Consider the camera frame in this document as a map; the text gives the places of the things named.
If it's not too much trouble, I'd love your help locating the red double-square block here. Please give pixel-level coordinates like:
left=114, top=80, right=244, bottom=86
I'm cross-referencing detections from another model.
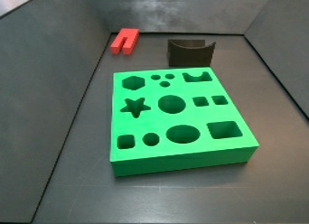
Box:
left=110, top=28, right=139, bottom=55

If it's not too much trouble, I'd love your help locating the green foam shape board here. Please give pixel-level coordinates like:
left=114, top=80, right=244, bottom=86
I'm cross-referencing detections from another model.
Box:
left=110, top=67, right=258, bottom=176

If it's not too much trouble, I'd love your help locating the black curved stand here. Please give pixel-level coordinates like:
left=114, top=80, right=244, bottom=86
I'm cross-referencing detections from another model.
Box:
left=167, top=39, right=217, bottom=67

